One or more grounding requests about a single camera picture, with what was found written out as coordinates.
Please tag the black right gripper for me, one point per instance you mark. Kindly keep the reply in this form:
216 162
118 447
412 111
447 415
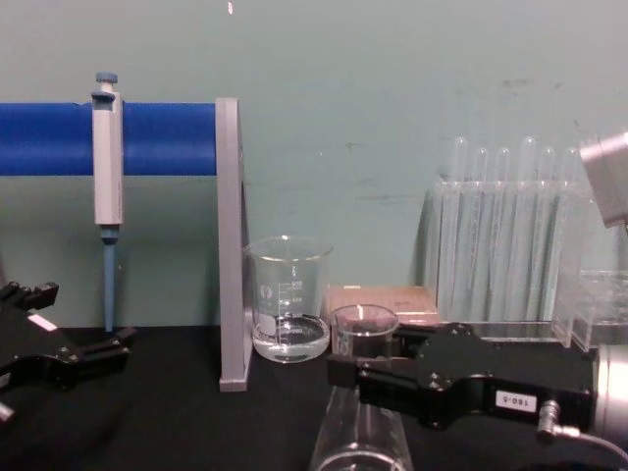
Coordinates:
559 400

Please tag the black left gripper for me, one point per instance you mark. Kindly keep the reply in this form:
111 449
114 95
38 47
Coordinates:
34 338

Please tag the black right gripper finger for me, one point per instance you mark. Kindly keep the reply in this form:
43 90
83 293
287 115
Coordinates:
392 385

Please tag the small glass beaker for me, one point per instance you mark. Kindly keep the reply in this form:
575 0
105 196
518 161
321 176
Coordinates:
363 336

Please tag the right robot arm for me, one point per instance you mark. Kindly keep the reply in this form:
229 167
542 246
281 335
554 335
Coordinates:
613 387

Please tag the brown cardboard box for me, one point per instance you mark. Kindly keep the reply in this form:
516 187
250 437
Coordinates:
412 299

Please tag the clear glass cylinder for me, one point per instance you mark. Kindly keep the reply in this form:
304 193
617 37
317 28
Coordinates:
358 441

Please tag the clear acrylic test tube rack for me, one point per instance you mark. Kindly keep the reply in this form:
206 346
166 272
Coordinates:
510 255

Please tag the large glass beaker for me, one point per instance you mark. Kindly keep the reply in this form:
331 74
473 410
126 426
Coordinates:
289 304

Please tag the black table cloth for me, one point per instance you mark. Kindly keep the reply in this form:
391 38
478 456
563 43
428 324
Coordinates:
172 422

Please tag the low clear plastic rack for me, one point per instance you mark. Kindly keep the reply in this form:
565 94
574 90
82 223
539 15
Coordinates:
606 299

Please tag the grey and blue pipette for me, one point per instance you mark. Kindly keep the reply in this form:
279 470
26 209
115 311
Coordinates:
108 162

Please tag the clear glass test tube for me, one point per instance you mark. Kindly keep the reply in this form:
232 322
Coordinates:
529 162
570 167
461 162
503 167
481 167
547 167

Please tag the blue horizontal stand tube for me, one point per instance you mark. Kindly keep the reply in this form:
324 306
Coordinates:
49 137

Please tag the grey stand end plate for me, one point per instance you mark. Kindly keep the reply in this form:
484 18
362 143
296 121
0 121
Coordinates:
231 245

